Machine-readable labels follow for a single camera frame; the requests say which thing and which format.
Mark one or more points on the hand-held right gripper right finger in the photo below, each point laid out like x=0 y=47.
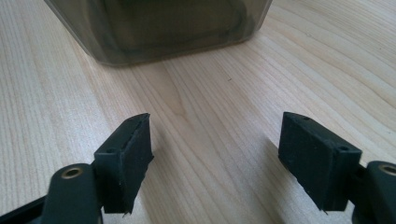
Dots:
x=314 y=155

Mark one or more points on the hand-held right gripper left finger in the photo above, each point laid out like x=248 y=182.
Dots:
x=124 y=168

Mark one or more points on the clear plastic storage container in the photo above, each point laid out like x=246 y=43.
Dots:
x=155 y=31

